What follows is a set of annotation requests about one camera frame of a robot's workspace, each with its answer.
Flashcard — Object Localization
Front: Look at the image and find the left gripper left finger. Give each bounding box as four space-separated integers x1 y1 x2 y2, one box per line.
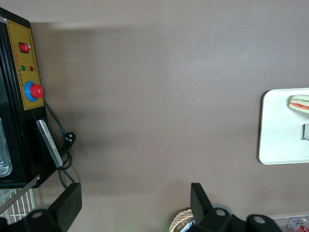
14 183 82 232

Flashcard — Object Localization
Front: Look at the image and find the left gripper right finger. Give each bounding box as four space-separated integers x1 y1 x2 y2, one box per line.
190 182 234 232

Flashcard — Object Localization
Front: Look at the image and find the beige plastic tray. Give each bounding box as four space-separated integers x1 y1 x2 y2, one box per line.
258 88 309 166

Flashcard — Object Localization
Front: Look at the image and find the light tan wicker basket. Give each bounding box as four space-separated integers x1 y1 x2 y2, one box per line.
171 208 195 232

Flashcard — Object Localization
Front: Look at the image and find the black sealing machine yellow panel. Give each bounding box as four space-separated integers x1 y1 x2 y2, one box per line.
0 6 64 212

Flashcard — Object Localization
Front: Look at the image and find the silver food container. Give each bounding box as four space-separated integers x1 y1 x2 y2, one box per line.
0 117 13 178

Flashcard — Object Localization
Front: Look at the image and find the clear acrylic bottle rack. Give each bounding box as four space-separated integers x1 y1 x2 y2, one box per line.
269 214 309 232

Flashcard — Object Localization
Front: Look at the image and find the red cola bottle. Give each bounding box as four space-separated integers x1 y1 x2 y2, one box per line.
288 217 306 230

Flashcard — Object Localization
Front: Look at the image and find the small black box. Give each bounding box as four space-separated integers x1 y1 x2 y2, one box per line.
300 123 309 141

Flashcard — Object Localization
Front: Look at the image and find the wrapped triangle sandwich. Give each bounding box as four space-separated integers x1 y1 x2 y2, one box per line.
286 94 309 115

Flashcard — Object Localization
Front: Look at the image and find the white wire basket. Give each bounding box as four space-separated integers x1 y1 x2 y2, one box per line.
0 187 37 227

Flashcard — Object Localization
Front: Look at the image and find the black power cable with plug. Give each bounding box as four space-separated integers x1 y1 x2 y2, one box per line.
43 99 81 192

